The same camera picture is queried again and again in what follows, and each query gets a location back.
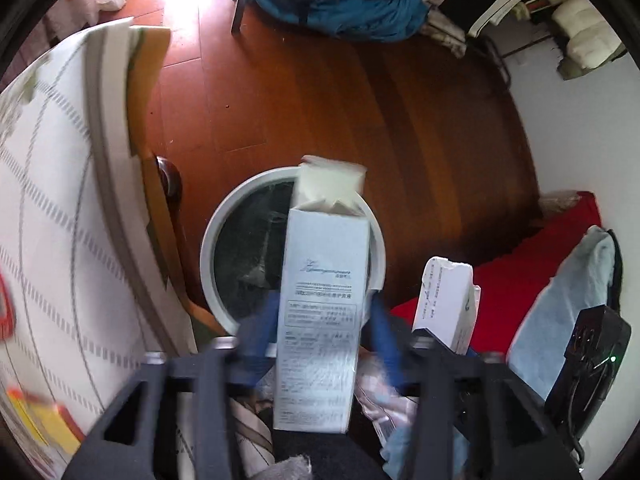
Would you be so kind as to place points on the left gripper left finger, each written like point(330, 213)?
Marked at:
point(183, 417)

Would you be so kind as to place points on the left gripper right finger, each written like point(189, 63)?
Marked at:
point(508, 435)

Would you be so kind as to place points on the yellow cigarette carton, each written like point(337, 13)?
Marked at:
point(48, 422)

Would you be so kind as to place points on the white pink toothpaste box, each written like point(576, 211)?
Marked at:
point(448, 303)

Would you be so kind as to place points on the red cola can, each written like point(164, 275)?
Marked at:
point(7, 315)

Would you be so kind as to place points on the white grey cosmetic box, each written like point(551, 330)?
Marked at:
point(322, 295)

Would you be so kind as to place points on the white round trash bin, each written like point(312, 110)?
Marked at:
point(241, 257)

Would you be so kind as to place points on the light blue blanket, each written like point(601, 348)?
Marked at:
point(587, 278)

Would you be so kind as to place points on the plaid pastel pillow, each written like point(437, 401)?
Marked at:
point(379, 401)

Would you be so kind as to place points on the red bed sheet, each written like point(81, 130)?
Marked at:
point(510, 284)

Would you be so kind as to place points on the checked floral tablecloth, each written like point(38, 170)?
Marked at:
point(85, 231)

